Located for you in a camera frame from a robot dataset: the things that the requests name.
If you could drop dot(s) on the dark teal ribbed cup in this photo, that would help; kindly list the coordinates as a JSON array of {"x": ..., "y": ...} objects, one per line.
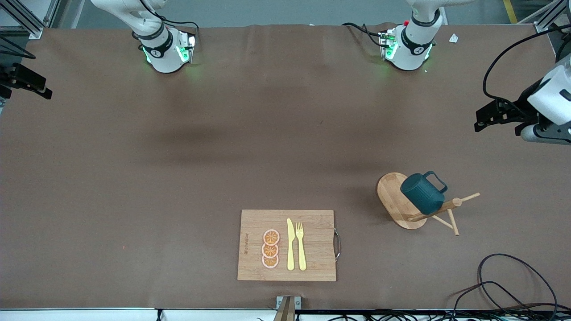
[{"x": 421, "y": 194}]

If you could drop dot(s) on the yellow plastic fork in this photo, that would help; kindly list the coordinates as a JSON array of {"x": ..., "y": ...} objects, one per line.
[{"x": 301, "y": 254}]

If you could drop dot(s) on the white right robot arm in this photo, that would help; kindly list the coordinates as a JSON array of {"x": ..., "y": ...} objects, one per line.
[{"x": 163, "y": 53}]

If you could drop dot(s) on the orange slice toy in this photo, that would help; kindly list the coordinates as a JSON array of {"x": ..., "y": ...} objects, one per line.
[
  {"x": 270, "y": 262},
  {"x": 270, "y": 251},
  {"x": 271, "y": 237}
]

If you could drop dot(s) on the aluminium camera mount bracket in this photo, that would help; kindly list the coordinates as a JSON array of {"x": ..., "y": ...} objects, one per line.
[{"x": 285, "y": 307}]

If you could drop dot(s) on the bamboo cutting board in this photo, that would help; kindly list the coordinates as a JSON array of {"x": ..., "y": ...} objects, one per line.
[{"x": 312, "y": 249}]

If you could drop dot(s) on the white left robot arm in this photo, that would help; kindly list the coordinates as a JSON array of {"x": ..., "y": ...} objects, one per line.
[{"x": 412, "y": 49}]

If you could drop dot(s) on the yellow plastic knife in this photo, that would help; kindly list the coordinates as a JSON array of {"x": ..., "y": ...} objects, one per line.
[{"x": 290, "y": 249}]

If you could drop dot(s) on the small white paper scrap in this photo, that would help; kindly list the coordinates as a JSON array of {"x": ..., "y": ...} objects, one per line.
[{"x": 453, "y": 38}]

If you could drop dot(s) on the wooden mug tree stand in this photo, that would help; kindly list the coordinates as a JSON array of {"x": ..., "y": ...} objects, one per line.
[{"x": 395, "y": 200}]

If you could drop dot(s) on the brown table cover sheet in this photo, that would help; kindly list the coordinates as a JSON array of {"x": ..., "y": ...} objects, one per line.
[{"x": 134, "y": 178}]

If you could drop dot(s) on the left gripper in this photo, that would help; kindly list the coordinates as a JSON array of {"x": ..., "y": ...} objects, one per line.
[{"x": 523, "y": 108}]

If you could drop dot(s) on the aluminium frame profile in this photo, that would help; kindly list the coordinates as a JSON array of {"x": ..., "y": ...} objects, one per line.
[
  {"x": 31, "y": 24},
  {"x": 546, "y": 22}
]

